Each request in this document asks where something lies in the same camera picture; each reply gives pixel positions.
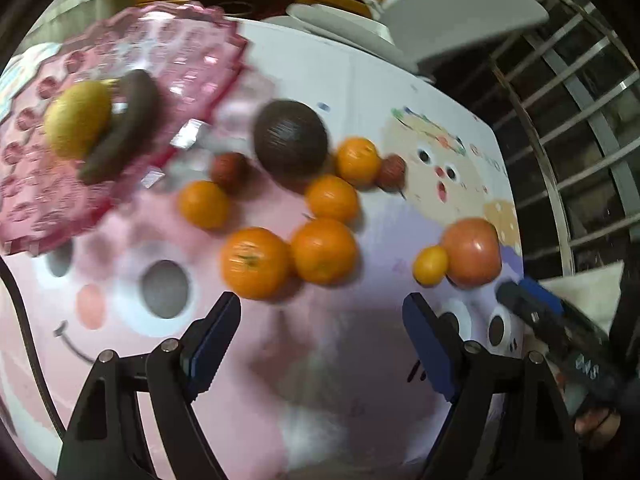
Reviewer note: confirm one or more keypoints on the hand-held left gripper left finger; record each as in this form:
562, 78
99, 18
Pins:
215, 340

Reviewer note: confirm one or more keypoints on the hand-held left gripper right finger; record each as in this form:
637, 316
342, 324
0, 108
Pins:
425, 340

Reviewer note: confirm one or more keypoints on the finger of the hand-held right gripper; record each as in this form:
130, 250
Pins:
522, 307
545, 294

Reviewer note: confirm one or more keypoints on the red tomato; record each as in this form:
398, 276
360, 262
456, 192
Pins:
472, 252

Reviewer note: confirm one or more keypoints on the small orange mandarin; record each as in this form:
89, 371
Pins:
430, 265

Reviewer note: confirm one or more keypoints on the large orange mandarin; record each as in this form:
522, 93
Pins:
255, 262
324, 250

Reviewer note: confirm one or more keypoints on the red lychee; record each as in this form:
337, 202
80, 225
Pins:
392, 172
229, 171

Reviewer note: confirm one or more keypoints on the dark avocado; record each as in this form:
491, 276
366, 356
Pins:
290, 140

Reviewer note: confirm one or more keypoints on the yellow-green round fruit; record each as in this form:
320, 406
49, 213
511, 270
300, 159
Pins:
75, 120

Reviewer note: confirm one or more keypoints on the pink glass fruit plate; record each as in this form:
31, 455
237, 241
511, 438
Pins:
165, 60

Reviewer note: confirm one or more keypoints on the person's right hand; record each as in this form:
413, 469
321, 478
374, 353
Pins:
597, 427

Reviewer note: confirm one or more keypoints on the white cloth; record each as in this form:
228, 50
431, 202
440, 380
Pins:
595, 285

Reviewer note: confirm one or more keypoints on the metal railing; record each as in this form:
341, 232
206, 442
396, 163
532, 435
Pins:
600, 125

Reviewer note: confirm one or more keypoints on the grey office chair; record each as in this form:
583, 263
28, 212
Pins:
450, 15

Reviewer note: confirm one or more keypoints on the white box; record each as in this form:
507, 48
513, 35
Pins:
340, 22

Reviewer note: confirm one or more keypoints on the pastel patterned blanket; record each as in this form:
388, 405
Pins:
20, 75

